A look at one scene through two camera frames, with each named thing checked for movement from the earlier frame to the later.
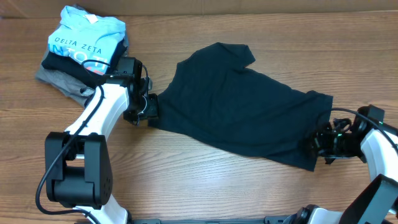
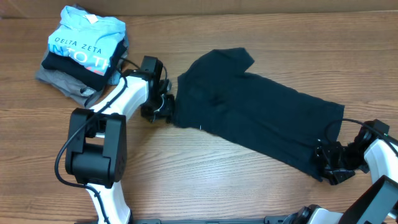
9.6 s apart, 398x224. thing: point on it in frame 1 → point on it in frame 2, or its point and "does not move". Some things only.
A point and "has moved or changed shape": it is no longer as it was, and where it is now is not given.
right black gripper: x=319 y=140 → x=328 y=160
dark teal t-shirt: x=214 y=94 has moved or changed shape
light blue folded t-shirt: x=89 y=40 does not move
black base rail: x=268 y=220 does not move
